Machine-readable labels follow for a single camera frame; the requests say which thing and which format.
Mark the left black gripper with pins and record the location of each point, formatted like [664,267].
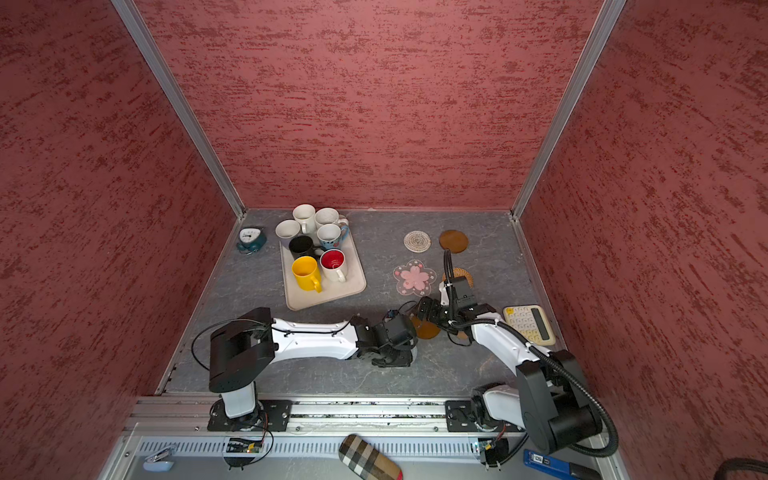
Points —
[405,359]

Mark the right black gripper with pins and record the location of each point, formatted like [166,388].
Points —
[434,305]

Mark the brown wooden round coaster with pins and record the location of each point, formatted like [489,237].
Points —
[424,329]

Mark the tan woven round coaster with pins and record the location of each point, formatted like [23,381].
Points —
[458,273]

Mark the pink flower coaster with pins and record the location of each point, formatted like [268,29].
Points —
[414,278]

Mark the dark brown round coaster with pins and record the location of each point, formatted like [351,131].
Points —
[454,240]

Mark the white woven round coaster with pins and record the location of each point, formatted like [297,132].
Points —
[417,241]

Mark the white mug red inside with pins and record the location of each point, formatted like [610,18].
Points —
[334,266]

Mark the beige serving tray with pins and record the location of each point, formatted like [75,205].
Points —
[298,299]

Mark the yellow mug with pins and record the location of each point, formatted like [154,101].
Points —
[307,274]

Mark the light blue floral mug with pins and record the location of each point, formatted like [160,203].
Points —
[331,236]

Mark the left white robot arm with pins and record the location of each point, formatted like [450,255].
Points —
[241,349]

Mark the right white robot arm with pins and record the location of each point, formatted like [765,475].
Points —
[549,399]

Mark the cream calculator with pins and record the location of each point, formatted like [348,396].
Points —
[532,322]

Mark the plaid case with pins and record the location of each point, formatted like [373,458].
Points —
[364,460]

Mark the black mug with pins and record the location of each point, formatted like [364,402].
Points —
[303,245]

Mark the white mug back right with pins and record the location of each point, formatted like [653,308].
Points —
[329,216]

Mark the white mug back middle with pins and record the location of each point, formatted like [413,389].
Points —
[304,214]

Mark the white mug back left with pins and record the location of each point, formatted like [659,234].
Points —
[287,230]

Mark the blue tool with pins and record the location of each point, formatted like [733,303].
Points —
[557,468]

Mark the small stapler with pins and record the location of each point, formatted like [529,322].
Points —
[159,461]

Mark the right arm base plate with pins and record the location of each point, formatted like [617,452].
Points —
[459,416]

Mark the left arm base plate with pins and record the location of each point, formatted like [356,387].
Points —
[272,415]

